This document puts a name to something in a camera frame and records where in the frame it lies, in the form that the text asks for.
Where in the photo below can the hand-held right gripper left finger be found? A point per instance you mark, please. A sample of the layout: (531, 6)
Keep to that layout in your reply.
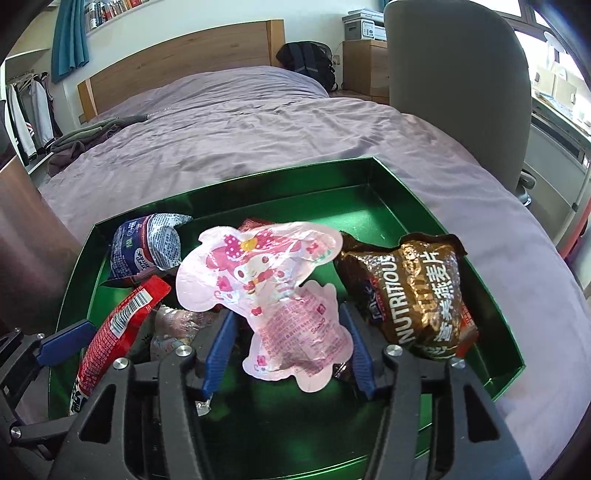
(219, 355)

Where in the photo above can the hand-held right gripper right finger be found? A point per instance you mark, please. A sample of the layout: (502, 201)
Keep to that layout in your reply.
(360, 355)

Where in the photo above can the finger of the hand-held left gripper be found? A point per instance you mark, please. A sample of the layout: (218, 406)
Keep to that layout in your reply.
(64, 344)
(37, 434)

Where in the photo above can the small white packet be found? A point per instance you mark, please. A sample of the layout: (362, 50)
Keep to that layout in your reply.
(173, 332)

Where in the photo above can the long red white snack packet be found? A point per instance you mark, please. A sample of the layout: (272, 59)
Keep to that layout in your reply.
(115, 332)

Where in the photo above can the pink cartoon snack packet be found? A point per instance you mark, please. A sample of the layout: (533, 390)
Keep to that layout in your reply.
(258, 286)

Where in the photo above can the brown oat snack packet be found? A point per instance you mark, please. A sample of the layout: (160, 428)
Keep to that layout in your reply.
(415, 295)

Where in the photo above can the blue white snack packet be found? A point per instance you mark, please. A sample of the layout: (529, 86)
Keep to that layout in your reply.
(143, 249)

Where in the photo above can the red square snack packet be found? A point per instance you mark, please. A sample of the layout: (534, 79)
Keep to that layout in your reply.
(249, 225)

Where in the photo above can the green cardboard box tray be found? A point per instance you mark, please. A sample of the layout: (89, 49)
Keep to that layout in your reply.
(323, 203)

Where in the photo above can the black brown cylindrical appliance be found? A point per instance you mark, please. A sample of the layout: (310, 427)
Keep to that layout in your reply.
(27, 240)

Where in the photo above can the green garment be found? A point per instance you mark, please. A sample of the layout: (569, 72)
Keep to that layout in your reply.
(101, 131)

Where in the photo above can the hanging white striped jacket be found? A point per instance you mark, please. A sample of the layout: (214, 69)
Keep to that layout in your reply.
(21, 120)

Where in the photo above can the wooden nightstand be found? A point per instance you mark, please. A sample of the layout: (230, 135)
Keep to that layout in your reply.
(364, 69)

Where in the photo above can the grey chair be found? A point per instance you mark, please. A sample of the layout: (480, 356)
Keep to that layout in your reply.
(457, 83)

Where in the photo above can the black backpack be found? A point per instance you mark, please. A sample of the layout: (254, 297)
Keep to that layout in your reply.
(307, 64)

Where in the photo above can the wooden headboard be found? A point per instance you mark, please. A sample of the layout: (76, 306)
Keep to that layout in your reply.
(184, 60)

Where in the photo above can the short teal curtain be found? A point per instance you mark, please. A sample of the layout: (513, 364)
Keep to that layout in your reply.
(69, 37)

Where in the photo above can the white printer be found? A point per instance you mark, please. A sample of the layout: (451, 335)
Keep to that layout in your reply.
(364, 25)

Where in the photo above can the row of books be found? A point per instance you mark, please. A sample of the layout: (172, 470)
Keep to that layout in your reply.
(115, 11)

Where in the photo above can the window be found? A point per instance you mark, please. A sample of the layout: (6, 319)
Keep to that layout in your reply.
(558, 46)

